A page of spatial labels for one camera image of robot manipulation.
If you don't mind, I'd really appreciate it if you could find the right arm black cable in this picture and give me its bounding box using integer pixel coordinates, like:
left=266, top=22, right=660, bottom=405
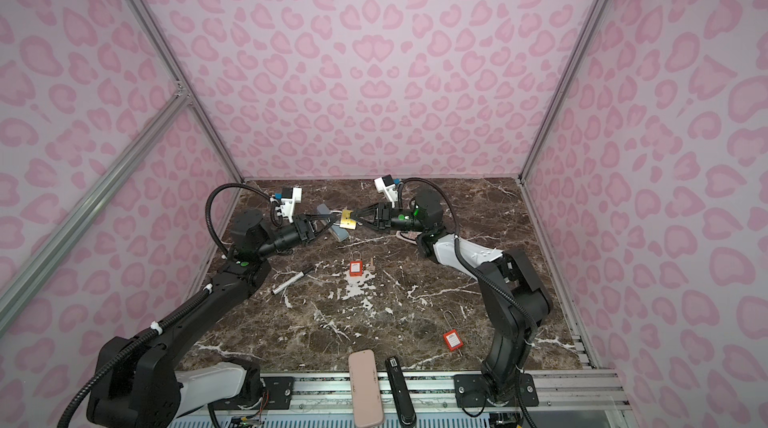
left=398, top=177, right=535, bottom=333

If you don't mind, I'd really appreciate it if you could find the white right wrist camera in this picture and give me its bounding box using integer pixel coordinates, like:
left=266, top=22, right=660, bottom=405
left=374, top=175, right=399, bottom=208

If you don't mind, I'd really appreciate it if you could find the white marker pen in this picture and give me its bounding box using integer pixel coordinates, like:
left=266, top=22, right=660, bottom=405
left=271, top=266, right=316, bottom=296

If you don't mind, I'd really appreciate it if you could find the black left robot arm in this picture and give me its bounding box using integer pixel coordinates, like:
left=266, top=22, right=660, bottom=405
left=57, top=210, right=338, bottom=427

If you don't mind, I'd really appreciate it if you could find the red padlock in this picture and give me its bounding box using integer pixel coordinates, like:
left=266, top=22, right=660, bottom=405
left=349, top=261, right=364, bottom=277
left=443, top=310, right=464, bottom=355

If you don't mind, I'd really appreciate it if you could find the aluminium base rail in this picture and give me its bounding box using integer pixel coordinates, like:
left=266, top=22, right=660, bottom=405
left=113, top=369, right=637, bottom=428

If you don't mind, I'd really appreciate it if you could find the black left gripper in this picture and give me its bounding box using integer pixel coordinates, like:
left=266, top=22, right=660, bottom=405
left=257, top=215, right=337, bottom=263

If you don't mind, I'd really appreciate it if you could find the pink case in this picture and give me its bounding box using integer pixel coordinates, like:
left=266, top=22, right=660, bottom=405
left=348, top=350, right=385, bottom=428

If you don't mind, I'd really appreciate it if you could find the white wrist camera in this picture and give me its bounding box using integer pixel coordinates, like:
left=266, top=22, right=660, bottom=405
left=374, top=175, right=399, bottom=208
left=273, top=186, right=303, bottom=224

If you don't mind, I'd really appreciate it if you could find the blue stapler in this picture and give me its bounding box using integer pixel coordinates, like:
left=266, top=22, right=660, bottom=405
left=316, top=204, right=350, bottom=243

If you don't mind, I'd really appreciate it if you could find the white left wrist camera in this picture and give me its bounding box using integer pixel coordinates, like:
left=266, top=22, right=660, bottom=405
left=273, top=186, right=303, bottom=224

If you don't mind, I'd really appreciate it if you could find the black stapler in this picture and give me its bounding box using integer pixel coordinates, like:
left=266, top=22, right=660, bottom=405
left=385, top=356, right=417, bottom=428

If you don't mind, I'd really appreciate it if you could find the brass padlock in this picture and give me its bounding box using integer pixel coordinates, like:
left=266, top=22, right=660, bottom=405
left=339, top=210, right=357, bottom=230

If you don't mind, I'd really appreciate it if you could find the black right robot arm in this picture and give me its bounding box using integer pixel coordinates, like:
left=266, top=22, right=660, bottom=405
left=349, top=183, right=553, bottom=409

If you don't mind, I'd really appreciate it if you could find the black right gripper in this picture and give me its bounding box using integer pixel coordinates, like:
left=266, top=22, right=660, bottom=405
left=355, top=205, right=430, bottom=237

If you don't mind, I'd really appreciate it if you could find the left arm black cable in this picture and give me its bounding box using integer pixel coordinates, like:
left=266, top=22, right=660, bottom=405
left=204, top=183, right=280, bottom=258

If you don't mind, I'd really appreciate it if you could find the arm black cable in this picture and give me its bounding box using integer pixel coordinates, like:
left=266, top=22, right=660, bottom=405
left=204, top=183, right=280, bottom=258
left=398, top=177, right=535, bottom=333

